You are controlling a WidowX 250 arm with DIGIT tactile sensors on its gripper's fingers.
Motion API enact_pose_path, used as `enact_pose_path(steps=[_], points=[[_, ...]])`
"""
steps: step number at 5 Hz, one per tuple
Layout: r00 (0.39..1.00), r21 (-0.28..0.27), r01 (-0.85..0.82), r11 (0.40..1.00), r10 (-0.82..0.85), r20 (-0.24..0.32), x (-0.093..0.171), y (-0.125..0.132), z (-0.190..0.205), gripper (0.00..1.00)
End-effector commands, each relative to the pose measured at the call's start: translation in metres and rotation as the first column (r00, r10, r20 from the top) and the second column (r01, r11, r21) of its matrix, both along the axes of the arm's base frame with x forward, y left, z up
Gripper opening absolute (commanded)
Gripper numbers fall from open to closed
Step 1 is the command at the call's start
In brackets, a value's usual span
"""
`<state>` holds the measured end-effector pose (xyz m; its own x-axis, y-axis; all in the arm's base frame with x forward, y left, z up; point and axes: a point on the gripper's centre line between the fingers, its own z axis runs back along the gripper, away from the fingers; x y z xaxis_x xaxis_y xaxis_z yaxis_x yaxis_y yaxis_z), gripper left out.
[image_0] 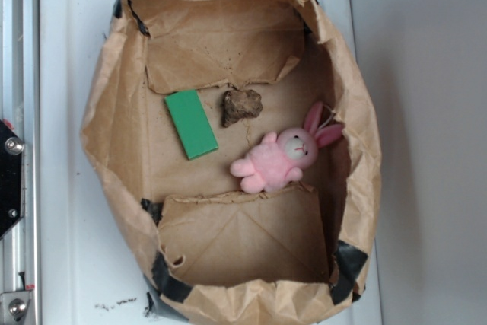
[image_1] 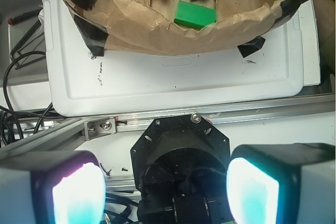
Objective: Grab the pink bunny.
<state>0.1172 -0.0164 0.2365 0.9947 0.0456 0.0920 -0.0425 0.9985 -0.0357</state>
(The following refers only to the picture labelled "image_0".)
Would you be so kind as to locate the pink plush bunny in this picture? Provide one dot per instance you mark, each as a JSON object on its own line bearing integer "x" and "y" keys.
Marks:
{"x": 281, "y": 158}

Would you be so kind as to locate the brown rock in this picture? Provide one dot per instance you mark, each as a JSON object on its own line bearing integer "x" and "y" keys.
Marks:
{"x": 239, "y": 105}

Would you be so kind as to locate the green rectangular block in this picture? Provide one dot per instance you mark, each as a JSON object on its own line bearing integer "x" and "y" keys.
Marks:
{"x": 191, "y": 123}

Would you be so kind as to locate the brown paper bag box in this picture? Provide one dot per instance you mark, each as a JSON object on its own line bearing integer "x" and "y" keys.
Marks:
{"x": 214, "y": 254}

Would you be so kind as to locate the white plastic tray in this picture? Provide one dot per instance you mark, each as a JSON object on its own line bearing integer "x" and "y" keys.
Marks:
{"x": 90, "y": 275}

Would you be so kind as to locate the black mounting bracket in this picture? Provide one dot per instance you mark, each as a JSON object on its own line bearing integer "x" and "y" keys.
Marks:
{"x": 11, "y": 179}

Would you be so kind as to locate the aluminium frame rail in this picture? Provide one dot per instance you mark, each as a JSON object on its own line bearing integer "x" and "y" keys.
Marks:
{"x": 20, "y": 248}

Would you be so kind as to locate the silver corner bracket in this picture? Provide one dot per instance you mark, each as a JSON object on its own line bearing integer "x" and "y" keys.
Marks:
{"x": 15, "y": 307}

